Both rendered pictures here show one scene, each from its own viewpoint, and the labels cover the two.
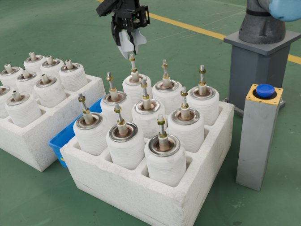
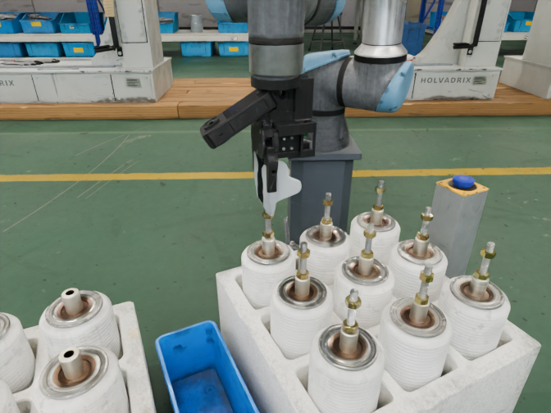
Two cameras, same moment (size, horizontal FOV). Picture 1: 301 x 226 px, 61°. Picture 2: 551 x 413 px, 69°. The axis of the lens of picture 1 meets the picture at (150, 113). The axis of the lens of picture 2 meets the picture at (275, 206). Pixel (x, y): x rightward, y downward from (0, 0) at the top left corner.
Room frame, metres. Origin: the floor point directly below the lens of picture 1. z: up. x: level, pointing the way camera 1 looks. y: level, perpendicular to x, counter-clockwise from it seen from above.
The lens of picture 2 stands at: (0.49, 0.54, 0.65)
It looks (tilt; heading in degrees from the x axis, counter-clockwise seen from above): 28 degrees down; 297
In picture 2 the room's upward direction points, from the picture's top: straight up
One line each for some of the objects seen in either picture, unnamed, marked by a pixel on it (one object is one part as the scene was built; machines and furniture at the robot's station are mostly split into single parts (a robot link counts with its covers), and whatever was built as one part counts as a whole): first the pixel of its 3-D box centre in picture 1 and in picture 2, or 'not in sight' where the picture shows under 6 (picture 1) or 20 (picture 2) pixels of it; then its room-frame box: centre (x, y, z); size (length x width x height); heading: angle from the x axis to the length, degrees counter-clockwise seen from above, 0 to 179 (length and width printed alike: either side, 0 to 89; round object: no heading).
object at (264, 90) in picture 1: (264, 91); (462, 182); (0.49, -0.27, 0.32); 0.04 x 0.04 x 0.02
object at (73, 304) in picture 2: (69, 64); (72, 301); (0.94, 0.28, 0.26); 0.02 x 0.02 x 0.03
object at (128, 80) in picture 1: (135, 80); (268, 251); (0.76, 0.03, 0.25); 0.08 x 0.08 x 0.01
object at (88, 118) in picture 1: (88, 117); (348, 338); (0.57, 0.17, 0.26); 0.02 x 0.02 x 0.03
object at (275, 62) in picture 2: not in sight; (275, 60); (0.76, 0.02, 0.57); 0.08 x 0.08 x 0.05
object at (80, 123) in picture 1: (89, 120); (348, 346); (0.57, 0.17, 0.25); 0.08 x 0.08 x 0.01
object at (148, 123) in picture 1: (151, 130); (359, 313); (0.60, 0.01, 0.16); 0.10 x 0.10 x 0.18
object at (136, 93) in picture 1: (139, 102); (268, 292); (0.76, 0.03, 0.16); 0.10 x 0.10 x 0.18
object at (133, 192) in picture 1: (154, 147); (355, 342); (0.60, 0.01, 0.09); 0.39 x 0.39 x 0.18; 54
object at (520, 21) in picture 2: not in sight; (519, 21); (0.29, -5.65, 0.36); 0.50 x 0.38 x 0.21; 118
